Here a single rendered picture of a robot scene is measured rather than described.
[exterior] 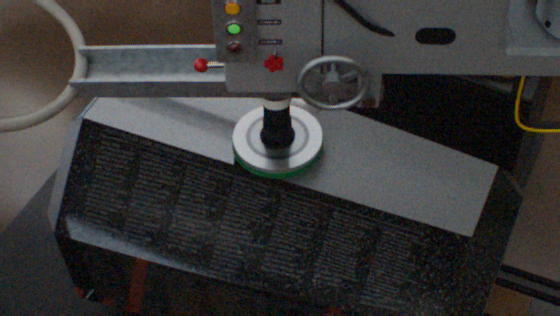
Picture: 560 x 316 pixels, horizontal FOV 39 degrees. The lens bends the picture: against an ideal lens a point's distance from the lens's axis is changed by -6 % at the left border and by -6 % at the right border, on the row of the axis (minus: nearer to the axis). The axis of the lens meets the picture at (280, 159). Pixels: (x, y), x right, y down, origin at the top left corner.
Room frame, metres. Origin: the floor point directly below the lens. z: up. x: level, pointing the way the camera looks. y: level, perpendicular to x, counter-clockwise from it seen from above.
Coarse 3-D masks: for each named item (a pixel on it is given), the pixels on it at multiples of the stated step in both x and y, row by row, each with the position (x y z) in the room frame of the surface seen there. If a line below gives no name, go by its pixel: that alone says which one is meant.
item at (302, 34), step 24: (288, 0) 1.24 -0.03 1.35; (312, 0) 1.24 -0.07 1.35; (288, 24) 1.24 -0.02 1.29; (312, 24) 1.24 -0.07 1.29; (264, 48) 1.24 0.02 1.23; (288, 48) 1.24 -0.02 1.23; (312, 48) 1.24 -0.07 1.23; (240, 72) 1.25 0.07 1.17; (264, 72) 1.24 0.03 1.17; (288, 72) 1.24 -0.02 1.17
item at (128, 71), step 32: (96, 64) 1.41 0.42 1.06; (128, 64) 1.41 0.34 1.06; (160, 64) 1.40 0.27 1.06; (192, 64) 1.40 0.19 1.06; (96, 96) 1.31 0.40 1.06; (128, 96) 1.30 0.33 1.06; (160, 96) 1.30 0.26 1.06; (192, 96) 1.30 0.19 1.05; (224, 96) 1.30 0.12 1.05; (256, 96) 1.29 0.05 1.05; (288, 96) 1.29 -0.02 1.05; (320, 96) 1.29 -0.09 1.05; (352, 96) 1.29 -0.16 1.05
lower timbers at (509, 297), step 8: (496, 288) 1.36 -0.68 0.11; (504, 288) 1.36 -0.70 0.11; (496, 296) 1.33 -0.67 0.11; (504, 296) 1.33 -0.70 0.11; (512, 296) 1.33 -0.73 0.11; (520, 296) 1.32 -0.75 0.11; (528, 296) 1.32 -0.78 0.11; (488, 304) 1.30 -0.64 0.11; (496, 304) 1.30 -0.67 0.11; (504, 304) 1.30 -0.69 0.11; (512, 304) 1.30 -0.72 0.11; (520, 304) 1.29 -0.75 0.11; (528, 304) 1.29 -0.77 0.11; (488, 312) 1.27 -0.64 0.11; (496, 312) 1.27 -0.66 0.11; (504, 312) 1.27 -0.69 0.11; (512, 312) 1.27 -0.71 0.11; (520, 312) 1.26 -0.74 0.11
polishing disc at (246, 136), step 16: (256, 112) 1.43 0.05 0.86; (304, 112) 1.43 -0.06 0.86; (240, 128) 1.38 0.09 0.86; (256, 128) 1.38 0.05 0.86; (304, 128) 1.37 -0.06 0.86; (320, 128) 1.37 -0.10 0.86; (240, 144) 1.33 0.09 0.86; (256, 144) 1.33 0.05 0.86; (304, 144) 1.32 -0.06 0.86; (320, 144) 1.32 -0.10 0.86; (256, 160) 1.28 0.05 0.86; (272, 160) 1.28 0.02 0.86; (288, 160) 1.27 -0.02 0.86; (304, 160) 1.27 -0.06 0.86
